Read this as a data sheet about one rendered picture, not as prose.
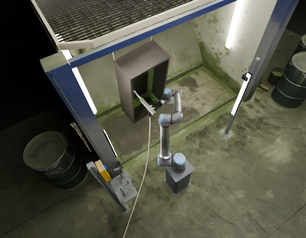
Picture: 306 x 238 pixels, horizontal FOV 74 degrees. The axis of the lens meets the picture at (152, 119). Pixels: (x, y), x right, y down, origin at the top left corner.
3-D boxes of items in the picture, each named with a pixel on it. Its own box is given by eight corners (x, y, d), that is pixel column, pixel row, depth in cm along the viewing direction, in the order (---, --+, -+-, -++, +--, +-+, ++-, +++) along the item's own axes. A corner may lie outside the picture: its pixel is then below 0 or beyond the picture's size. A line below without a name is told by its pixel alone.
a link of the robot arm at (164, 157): (171, 169, 254) (172, 118, 214) (157, 168, 255) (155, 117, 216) (171, 161, 266) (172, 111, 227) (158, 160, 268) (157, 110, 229)
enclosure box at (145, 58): (121, 109, 349) (113, 60, 241) (149, 92, 367) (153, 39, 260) (133, 124, 337) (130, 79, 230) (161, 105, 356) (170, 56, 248)
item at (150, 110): (156, 121, 276) (155, 111, 257) (153, 123, 275) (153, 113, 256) (136, 99, 299) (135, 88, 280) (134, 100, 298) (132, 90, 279)
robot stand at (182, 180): (190, 185, 317) (194, 169, 266) (174, 196, 309) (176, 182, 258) (179, 169, 334) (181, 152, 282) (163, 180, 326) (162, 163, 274)
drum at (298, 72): (278, 83, 429) (300, 47, 358) (307, 97, 404) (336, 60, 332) (264, 99, 407) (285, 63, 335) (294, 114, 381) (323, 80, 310)
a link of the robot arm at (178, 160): (185, 169, 257) (186, 164, 242) (171, 169, 258) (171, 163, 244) (185, 158, 265) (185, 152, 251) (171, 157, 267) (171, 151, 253)
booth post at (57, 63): (114, 181, 330) (44, 72, 145) (110, 172, 339) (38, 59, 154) (124, 175, 334) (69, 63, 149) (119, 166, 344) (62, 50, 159)
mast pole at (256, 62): (223, 132, 368) (254, 58, 236) (226, 131, 370) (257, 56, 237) (226, 135, 366) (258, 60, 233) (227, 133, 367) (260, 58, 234)
